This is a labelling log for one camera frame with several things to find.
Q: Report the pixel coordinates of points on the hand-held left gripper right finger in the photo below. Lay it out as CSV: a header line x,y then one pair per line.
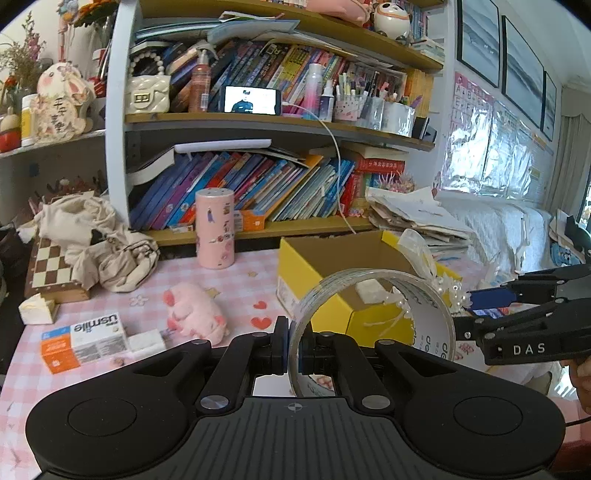
x,y
314,355

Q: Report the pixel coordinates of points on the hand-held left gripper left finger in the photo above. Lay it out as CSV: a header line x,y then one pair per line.
x,y
277,350

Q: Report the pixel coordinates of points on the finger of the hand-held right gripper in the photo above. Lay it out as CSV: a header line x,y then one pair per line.
x,y
491,299
508,321

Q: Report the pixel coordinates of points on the clear tape roll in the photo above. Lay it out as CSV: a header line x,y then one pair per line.
x,y
427,318

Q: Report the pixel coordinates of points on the pink plush pig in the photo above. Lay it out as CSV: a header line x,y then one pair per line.
x,y
194,309

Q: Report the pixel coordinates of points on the yellow cardboard box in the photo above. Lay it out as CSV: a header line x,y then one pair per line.
x,y
300,258

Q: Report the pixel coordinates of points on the white eraser block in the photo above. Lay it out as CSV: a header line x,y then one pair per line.
x,y
147,342

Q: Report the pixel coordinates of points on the white toothpaste box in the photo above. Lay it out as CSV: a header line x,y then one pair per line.
x,y
99,339

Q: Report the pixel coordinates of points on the person's right hand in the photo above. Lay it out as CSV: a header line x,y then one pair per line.
x,y
582,383

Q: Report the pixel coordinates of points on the white quilted cover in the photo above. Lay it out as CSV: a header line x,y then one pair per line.
x,y
508,230

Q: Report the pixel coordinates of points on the pile of papers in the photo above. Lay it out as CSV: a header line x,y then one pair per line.
x,y
415,212

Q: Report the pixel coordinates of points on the pink cylindrical canister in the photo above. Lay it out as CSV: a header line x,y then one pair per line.
x,y
214,230

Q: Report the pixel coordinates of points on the pink checkered desk mat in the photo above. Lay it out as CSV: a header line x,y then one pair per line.
x,y
138,314

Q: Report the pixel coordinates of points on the silver foil window cover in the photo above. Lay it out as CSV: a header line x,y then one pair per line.
x,y
508,152

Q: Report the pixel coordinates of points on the pale curtain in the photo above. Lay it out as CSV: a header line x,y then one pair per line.
x,y
575,161

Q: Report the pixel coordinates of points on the small black device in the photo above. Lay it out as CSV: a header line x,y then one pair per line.
x,y
422,129

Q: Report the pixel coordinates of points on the beige cloth bag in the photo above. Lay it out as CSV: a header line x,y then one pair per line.
x,y
115,258

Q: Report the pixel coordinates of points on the silver tin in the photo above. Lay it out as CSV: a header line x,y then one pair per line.
x,y
399,117

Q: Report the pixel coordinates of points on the white lamp bar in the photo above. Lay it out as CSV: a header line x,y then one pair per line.
x,y
221,146

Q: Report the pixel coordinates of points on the thick black-edged book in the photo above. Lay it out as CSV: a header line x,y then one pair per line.
x,y
152,168

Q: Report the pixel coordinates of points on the pink pen holder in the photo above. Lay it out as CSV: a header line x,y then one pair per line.
x,y
348,110

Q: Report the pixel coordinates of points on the wooden chessboard box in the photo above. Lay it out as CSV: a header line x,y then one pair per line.
x,y
51,272

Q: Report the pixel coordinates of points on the smartphone with lit screen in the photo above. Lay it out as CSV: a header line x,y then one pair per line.
x,y
251,100

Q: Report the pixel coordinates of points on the small white bottle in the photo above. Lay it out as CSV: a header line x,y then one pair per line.
x,y
328,101

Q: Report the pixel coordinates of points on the white and pink bottle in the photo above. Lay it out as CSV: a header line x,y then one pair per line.
x,y
314,92

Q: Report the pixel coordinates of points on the white bookshelf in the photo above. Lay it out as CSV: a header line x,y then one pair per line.
x,y
115,138

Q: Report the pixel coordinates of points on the amber spray bottle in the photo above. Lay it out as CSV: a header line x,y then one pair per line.
x,y
201,83

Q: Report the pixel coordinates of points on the row of upright paperback books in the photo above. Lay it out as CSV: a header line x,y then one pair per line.
x,y
277,64

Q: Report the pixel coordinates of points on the dark brown bag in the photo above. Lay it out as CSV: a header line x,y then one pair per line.
x,y
9,249

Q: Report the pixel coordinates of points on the cream pearl handbag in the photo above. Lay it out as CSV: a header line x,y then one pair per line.
x,y
147,94

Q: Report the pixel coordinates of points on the panda figure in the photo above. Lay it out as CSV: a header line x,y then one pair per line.
x,y
391,21

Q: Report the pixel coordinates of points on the rabbit wooden plaque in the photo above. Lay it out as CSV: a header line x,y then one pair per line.
x,y
60,106

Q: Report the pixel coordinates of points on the pink plush toy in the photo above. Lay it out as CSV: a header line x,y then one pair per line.
x,y
337,9

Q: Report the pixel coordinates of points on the white bottle with yellow label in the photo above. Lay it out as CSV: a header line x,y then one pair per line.
x,y
29,120

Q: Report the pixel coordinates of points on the red daruma doll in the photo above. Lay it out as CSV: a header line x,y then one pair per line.
x,y
9,138

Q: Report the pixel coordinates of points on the orange artificial flowers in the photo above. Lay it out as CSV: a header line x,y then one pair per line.
x,y
94,10

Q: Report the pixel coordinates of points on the dried flowers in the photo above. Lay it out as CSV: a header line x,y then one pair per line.
x,y
21,50

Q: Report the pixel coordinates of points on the alphabet wall poster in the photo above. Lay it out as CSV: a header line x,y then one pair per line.
x,y
466,120

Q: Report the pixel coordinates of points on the narrow framed wall picture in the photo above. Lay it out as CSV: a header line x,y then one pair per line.
x,y
549,106

